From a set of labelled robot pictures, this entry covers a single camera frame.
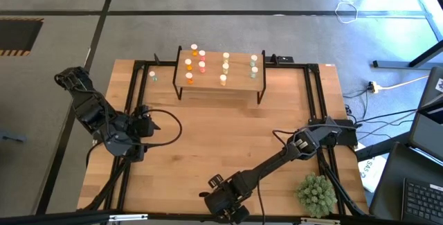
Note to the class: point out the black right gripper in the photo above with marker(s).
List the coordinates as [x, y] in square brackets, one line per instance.
[225, 197]

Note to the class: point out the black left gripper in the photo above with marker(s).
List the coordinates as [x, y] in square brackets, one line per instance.
[144, 125]

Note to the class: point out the orange medicine bottle white cap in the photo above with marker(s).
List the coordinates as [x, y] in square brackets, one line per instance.
[189, 75]
[188, 62]

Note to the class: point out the yellow medicine bottle white cap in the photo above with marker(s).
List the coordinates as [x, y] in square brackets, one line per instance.
[223, 78]
[225, 66]
[194, 47]
[226, 55]

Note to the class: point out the teal medicine bottle white cap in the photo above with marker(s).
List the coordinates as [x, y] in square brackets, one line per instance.
[254, 70]
[152, 74]
[254, 58]

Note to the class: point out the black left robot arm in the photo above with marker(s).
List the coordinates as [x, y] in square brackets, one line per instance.
[93, 110]

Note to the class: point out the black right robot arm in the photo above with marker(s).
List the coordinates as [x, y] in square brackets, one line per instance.
[277, 159]

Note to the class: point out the wooden shelf black metal legs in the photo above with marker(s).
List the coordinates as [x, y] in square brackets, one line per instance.
[219, 76]

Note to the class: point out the green artificial plant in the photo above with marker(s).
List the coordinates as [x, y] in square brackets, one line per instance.
[316, 195]

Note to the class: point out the white plastic bag blue print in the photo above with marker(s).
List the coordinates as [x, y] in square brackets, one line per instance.
[372, 174]

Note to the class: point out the black floor hatch striped edge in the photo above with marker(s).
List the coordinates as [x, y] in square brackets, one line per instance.
[17, 34]

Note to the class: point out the black laptop with keyboard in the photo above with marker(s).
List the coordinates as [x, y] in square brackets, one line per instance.
[422, 200]

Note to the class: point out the dark grey laptop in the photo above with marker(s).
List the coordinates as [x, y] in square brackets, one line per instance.
[429, 128]

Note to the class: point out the silver frame bracket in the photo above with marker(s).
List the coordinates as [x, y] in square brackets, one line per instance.
[320, 221]
[128, 217]

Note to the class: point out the black desk frame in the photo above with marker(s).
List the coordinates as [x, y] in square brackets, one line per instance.
[398, 64]

